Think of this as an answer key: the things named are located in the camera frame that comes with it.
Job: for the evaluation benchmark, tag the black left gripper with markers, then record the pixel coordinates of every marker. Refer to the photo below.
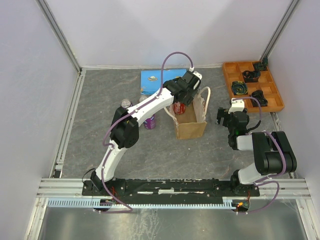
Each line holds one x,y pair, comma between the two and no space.
188,100

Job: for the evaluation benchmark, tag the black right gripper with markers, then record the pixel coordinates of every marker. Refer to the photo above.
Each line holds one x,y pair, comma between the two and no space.
222,113

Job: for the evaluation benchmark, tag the red cola can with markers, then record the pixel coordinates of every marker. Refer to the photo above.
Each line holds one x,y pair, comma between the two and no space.
179,108

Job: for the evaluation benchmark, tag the burlap canvas tote bag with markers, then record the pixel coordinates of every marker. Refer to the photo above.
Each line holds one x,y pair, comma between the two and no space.
192,123

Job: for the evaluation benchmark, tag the red soda can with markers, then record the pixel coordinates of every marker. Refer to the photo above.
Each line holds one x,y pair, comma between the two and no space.
142,98

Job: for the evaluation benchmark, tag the purple soda can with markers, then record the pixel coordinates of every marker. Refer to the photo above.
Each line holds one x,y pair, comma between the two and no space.
150,123

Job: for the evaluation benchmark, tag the green glass bottle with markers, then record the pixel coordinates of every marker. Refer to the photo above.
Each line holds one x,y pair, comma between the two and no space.
126,103

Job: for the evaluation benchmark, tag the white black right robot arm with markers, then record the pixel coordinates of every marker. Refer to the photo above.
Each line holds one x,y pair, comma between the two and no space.
272,152

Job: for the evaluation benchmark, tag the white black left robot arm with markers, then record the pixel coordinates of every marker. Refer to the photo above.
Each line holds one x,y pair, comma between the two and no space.
124,129

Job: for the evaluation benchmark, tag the blue space-print cloth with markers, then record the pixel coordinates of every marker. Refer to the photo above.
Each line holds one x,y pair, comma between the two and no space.
150,80

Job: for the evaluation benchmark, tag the blue-yellow rolled sock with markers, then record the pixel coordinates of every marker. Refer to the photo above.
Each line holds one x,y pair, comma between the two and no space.
239,88

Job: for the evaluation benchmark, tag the black rolled sock front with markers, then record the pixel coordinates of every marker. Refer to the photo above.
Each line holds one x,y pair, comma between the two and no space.
259,96

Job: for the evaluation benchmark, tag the black rolled sock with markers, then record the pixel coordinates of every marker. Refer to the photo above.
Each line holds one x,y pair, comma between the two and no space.
251,76
259,96

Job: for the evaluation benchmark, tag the orange wooden compartment tray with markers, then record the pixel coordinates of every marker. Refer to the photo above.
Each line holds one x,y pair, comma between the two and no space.
233,72

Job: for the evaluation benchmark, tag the black rolled sock middle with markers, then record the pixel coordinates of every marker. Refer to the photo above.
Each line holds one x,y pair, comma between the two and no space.
251,76

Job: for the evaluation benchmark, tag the dark rolled sock back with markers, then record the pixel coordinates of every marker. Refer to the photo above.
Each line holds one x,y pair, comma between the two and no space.
260,66

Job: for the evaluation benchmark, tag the dark sock in corner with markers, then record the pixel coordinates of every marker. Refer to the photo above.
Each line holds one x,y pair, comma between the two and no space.
265,61

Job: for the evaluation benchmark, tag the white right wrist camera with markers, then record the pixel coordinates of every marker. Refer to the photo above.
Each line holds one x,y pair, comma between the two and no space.
237,105

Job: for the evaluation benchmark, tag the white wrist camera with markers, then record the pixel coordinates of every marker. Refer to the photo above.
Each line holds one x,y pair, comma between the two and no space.
237,105
196,78

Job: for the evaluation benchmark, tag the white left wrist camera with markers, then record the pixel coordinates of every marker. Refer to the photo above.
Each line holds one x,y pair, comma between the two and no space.
196,78

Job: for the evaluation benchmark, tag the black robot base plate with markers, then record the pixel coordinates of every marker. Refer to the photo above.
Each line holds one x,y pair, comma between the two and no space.
178,191

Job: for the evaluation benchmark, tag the aluminium frame rail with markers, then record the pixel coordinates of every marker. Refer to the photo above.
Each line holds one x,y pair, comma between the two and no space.
77,188

